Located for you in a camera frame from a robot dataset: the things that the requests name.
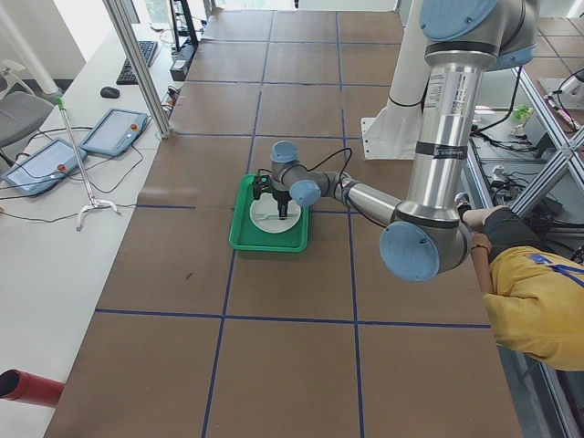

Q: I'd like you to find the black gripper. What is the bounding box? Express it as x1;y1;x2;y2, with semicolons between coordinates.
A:
269;180;290;220

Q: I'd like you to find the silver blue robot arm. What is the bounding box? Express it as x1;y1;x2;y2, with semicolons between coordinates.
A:
271;1;539;282

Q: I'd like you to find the white round plate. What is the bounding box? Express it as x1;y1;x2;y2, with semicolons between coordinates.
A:
249;193;302;234

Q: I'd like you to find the green plastic tray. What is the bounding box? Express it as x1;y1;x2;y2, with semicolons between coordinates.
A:
229;173;309;253

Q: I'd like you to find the far blue teach pendant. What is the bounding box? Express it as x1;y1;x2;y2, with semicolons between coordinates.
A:
79;108;148;157

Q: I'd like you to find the blue teach pendant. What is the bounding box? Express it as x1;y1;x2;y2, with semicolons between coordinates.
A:
1;138;78;197
79;108;148;157

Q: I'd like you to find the black power strip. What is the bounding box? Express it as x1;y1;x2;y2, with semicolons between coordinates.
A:
170;43;196;82

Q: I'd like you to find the silver reacher grabber tool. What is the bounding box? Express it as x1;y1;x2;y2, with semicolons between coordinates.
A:
56;97;120;232

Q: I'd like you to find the black computer mouse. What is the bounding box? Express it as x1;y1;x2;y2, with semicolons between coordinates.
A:
99;87;120;99

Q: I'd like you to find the black keyboard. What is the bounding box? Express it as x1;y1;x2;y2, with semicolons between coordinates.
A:
115;40;160;87

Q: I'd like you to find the near blue teach pendant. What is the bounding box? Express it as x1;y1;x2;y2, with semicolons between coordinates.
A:
1;138;78;197

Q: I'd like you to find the person in yellow shirt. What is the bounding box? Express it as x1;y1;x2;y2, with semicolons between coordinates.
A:
455;193;583;371

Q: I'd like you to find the grey office chair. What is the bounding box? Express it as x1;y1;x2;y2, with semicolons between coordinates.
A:
1;59;53;167

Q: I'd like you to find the red cylinder tube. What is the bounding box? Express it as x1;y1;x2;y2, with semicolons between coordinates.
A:
1;370;65;408

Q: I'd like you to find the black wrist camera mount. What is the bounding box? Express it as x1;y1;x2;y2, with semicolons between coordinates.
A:
252;173;273;201

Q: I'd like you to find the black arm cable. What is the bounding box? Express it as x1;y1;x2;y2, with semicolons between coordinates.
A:
304;146;355;211

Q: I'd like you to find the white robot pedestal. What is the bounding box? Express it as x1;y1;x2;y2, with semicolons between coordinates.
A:
361;1;430;160

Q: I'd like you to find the aluminium frame post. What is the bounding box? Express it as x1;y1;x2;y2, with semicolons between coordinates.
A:
102;0;172;139

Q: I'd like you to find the aluminium frame rail right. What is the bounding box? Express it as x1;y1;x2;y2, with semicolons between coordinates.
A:
464;68;584;438

